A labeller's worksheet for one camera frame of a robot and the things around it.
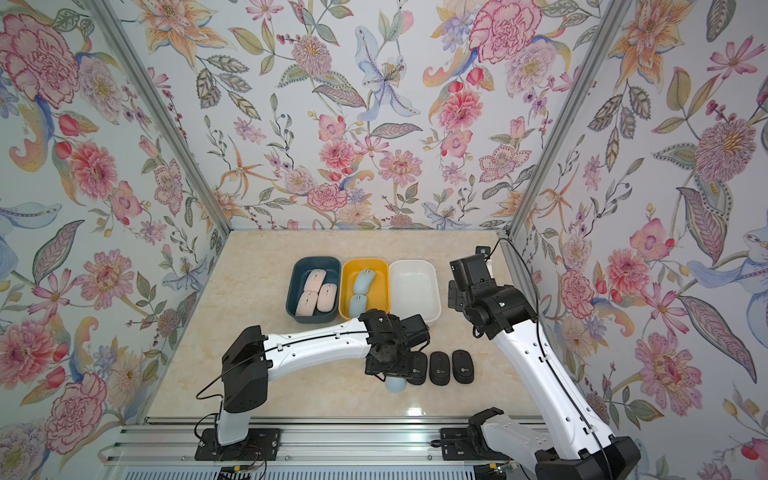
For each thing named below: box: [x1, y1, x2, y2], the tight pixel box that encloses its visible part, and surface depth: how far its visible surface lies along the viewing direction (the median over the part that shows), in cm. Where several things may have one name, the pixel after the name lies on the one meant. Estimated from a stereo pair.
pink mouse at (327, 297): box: [316, 283, 337, 312], surface depth 101 cm
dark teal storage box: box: [286, 256, 316, 323], surface depth 103 cm
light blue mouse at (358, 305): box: [350, 294, 367, 319], surface depth 99 cm
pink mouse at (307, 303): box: [295, 290, 318, 317], surface depth 99 cm
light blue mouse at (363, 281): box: [353, 268, 376, 295], surface depth 106 cm
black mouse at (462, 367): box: [452, 349, 475, 385], surface depth 86 cm
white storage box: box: [389, 259, 441, 323], surface depth 103 cm
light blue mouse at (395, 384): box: [385, 377, 407, 394], surface depth 84 cm
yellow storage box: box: [339, 258, 391, 321], surface depth 106 cm
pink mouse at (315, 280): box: [304, 268, 327, 293], surface depth 106 cm
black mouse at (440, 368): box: [429, 351, 451, 386], surface depth 86 cm
